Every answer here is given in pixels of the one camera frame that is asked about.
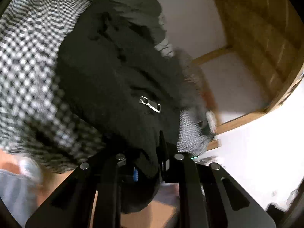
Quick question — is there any black padded jacket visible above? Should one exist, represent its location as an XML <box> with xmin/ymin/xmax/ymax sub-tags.
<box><xmin>56</xmin><ymin>0</ymin><xmax>209</xmax><ymax>214</ymax></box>

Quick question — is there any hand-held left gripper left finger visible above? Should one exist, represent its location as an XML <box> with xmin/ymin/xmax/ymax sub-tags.
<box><xmin>25</xmin><ymin>153</ymin><xmax>139</xmax><ymax>228</ymax></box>

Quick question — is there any person's left shoe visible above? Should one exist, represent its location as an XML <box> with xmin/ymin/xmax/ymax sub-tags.
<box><xmin>18</xmin><ymin>158</ymin><xmax>44</xmax><ymax>186</ymax></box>

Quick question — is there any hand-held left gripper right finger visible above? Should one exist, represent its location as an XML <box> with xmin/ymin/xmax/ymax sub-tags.
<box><xmin>158</xmin><ymin>130</ymin><xmax>277</xmax><ymax>228</ymax></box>

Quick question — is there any wooden cabinet frame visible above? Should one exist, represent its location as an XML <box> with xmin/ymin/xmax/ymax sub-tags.
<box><xmin>190</xmin><ymin>0</ymin><xmax>304</xmax><ymax>152</ymax></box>

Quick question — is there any grey green garment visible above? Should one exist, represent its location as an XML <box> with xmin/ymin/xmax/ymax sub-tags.
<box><xmin>64</xmin><ymin>0</ymin><xmax>175</xmax><ymax>58</ymax></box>

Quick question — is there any dark fine-checked cloth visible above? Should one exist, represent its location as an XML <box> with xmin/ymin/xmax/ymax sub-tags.
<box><xmin>174</xmin><ymin>49</ymin><xmax>210</xmax><ymax>115</ymax></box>

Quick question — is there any black white checkered bed sheet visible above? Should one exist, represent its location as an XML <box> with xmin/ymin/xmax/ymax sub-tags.
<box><xmin>0</xmin><ymin>0</ymin><xmax>214</xmax><ymax>174</ymax></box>

